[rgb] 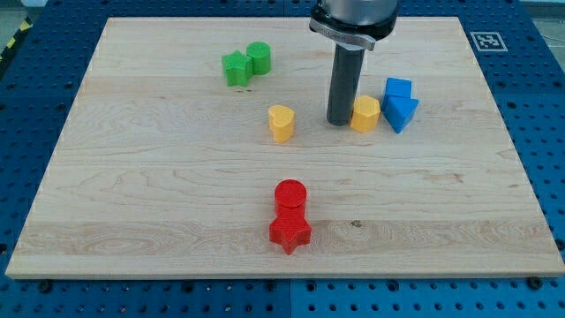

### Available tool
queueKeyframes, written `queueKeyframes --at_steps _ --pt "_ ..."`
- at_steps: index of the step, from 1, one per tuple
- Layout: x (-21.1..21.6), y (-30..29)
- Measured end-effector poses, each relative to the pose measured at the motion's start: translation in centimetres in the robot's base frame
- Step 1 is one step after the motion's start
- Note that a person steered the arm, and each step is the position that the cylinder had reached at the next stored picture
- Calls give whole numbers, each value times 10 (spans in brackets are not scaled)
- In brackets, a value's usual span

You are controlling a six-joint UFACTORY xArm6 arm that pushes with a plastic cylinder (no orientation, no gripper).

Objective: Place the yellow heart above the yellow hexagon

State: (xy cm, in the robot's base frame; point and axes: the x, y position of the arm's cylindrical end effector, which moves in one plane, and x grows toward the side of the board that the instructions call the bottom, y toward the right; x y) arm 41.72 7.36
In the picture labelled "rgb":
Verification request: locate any robot arm flange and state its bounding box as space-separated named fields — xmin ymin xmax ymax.
xmin=309 ymin=0 xmax=399 ymax=51

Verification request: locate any yellow heart block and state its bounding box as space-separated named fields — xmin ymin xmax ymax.
xmin=268 ymin=105 xmax=295 ymax=143

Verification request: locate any yellow hexagon block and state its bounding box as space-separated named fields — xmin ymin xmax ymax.
xmin=350 ymin=95 xmax=380 ymax=133

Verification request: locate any red cylinder block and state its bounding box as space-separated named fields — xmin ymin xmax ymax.
xmin=274 ymin=179 xmax=307 ymax=208

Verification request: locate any red star block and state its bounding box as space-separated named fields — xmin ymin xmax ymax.
xmin=268 ymin=206 xmax=312 ymax=255

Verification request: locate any wooden board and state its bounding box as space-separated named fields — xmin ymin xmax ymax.
xmin=6 ymin=17 xmax=564 ymax=279

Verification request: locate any green star block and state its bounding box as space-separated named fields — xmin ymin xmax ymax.
xmin=222 ymin=50 xmax=253 ymax=87

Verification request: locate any green cylinder block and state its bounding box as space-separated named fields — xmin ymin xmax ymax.
xmin=246 ymin=42 xmax=271 ymax=75

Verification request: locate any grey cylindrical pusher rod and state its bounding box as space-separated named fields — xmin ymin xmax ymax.
xmin=327 ymin=44 xmax=365 ymax=126

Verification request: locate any blue triangle block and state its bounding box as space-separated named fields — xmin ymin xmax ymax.
xmin=384 ymin=96 xmax=419 ymax=133

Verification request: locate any blue cube block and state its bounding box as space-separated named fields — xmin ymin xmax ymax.
xmin=381 ymin=78 xmax=412 ymax=110

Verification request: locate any fiducial marker tag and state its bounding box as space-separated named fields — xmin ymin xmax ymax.
xmin=471 ymin=31 xmax=508 ymax=52

